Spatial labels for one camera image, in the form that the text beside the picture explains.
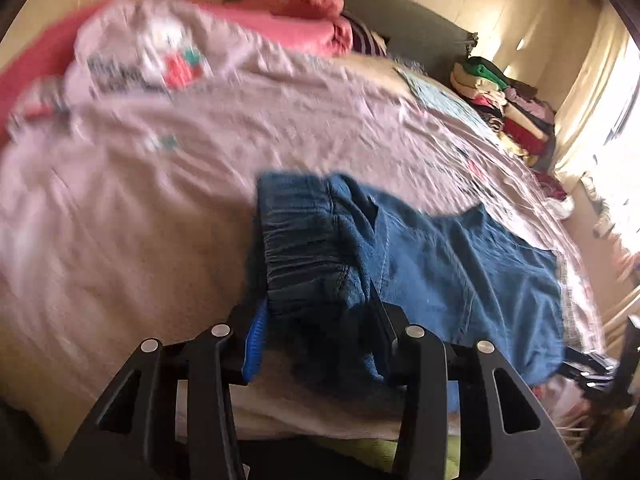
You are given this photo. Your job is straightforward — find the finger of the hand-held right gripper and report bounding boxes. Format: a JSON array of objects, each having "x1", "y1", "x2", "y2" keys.
[
  {"x1": 575, "y1": 372, "x2": 632, "y2": 402},
  {"x1": 562, "y1": 347, "x2": 618, "y2": 377}
]

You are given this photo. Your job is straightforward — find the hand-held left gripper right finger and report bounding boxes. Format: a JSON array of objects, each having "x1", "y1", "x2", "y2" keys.
[{"x1": 367, "y1": 280, "x2": 583, "y2": 480}]

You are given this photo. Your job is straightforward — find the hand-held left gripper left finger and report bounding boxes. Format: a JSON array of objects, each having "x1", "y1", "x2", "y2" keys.
[{"x1": 52, "y1": 295, "x2": 269, "y2": 480}]

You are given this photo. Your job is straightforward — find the blue denim pants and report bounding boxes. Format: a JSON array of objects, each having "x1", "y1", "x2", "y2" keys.
[{"x1": 245, "y1": 172, "x2": 568, "y2": 401}]

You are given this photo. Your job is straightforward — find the heap of pale clothes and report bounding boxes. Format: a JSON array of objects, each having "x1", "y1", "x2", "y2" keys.
[{"x1": 580, "y1": 170, "x2": 640, "y2": 281}]

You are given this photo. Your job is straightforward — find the red and white clothes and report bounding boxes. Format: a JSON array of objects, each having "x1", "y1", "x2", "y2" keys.
[{"x1": 537, "y1": 172, "x2": 576, "y2": 221}]

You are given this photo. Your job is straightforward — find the pink strawberry print duvet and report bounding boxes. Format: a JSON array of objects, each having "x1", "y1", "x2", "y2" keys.
[{"x1": 0, "y1": 0, "x2": 606, "y2": 441}]

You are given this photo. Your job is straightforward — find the light blue knitted cloth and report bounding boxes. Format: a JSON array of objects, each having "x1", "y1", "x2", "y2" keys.
[{"x1": 395, "y1": 67, "x2": 496, "y2": 136}]

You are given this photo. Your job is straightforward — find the pile of folded clothes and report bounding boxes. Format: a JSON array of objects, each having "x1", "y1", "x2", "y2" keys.
[{"x1": 450, "y1": 55, "x2": 558, "y2": 171}]

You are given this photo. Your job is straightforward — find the cream curtain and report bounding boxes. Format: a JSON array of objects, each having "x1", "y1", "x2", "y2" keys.
[{"x1": 552, "y1": 2, "x2": 640, "y2": 196}]

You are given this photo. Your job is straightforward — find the grey headboard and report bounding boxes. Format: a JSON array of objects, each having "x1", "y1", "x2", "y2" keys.
[{"x1": 225, "y1": 0, "x2": 478, "y2": 63}]

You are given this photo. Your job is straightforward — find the pink blanket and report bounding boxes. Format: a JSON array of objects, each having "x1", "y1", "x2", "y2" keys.
[{"x1": 0, "y1": 0, "x2": 353, "y2": 146}]

